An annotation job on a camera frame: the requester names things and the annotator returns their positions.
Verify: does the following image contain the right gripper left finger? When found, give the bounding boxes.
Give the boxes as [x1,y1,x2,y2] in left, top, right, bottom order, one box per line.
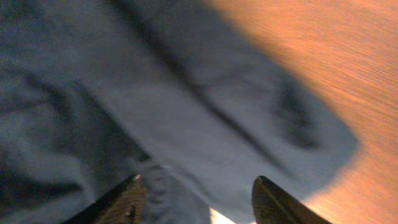
[64,175,146,224]

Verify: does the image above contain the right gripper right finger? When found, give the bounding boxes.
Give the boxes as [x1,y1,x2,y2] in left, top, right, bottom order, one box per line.
[251,175,331,224]

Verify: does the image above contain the navy blue shorts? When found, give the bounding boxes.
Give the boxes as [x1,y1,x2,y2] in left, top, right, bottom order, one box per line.
[1,1,358,223]

